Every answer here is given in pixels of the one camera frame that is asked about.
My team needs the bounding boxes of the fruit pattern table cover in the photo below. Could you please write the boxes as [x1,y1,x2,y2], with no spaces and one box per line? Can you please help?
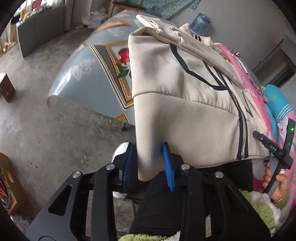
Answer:
[48,10,143,125]

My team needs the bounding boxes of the blue plush pillow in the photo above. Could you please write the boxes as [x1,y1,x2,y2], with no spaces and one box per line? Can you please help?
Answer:
[263,84,295,141]

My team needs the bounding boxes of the pink floral blanket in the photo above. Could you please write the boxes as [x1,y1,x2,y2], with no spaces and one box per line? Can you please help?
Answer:
[214,43,296,193]

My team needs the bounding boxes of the blue water jug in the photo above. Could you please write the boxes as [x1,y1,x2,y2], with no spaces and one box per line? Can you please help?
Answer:
[190,13,211,35]

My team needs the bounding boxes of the brown cardboard box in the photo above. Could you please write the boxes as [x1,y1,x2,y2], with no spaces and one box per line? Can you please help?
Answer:
[0,73,16,103]

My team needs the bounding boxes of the cream zip-up jacket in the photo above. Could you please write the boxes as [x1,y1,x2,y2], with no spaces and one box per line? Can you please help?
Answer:
[128,15,271,181]

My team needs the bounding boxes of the dark grey cabinet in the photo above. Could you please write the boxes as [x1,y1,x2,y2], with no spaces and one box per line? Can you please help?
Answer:
[17,5,65,58]

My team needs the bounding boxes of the person's right hand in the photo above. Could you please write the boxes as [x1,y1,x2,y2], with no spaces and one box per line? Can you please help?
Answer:
[262,167,290,203]

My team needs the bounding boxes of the teal floral wall cloth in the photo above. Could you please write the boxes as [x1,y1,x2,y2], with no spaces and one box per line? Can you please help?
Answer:
[128,0,201,19]

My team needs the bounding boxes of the wooden chair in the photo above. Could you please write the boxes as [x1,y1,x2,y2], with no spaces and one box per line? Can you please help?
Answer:
[108,1,146,18]

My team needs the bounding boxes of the black trousers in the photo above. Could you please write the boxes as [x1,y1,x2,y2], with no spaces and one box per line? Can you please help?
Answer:
[129,160,253,237]

